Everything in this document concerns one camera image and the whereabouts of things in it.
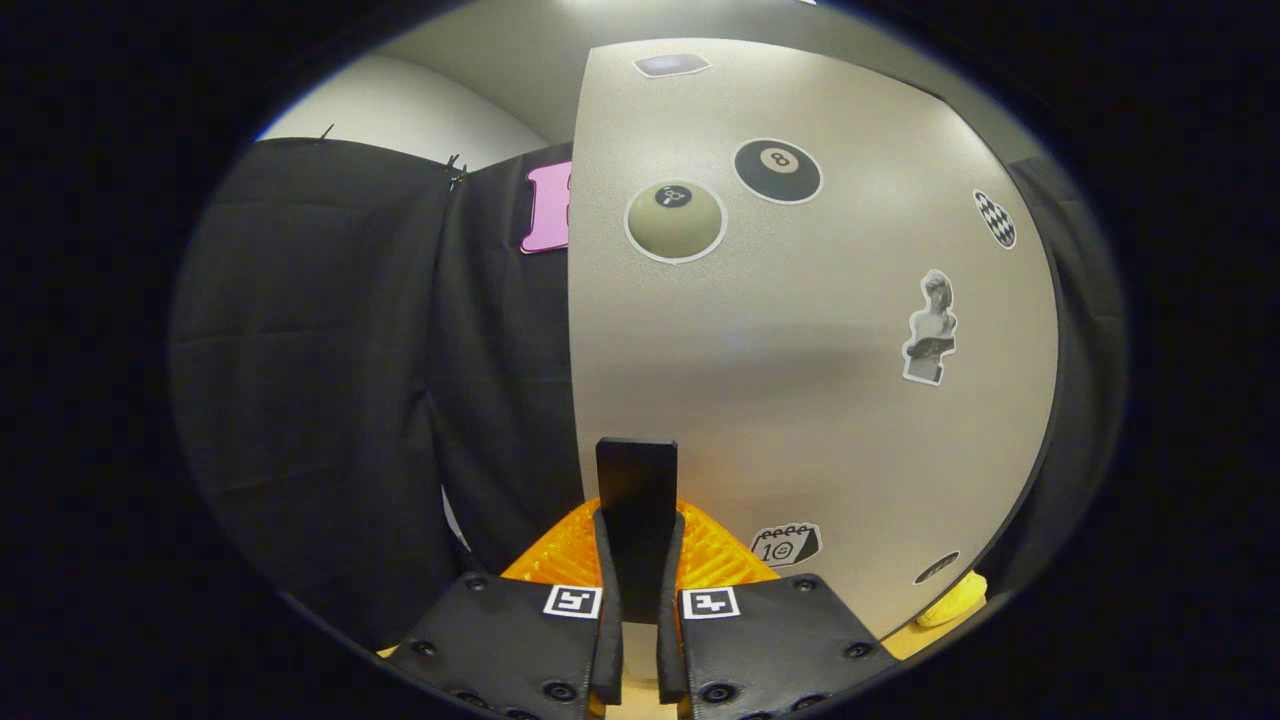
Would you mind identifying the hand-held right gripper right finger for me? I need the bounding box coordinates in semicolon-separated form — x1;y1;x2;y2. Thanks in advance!
655;500;901;720

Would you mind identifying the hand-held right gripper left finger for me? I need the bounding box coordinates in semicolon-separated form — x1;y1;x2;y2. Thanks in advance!
385;500;626;720

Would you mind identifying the grey cabinet door with stickers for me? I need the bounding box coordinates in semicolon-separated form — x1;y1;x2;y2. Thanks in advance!
568;38;1061;641

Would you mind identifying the yellow textured sponge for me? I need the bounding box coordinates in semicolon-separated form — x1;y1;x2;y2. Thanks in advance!
915;570;989;629

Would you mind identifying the black backdrop cloth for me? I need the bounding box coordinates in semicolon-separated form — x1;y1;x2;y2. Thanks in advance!
170;138;1126;651

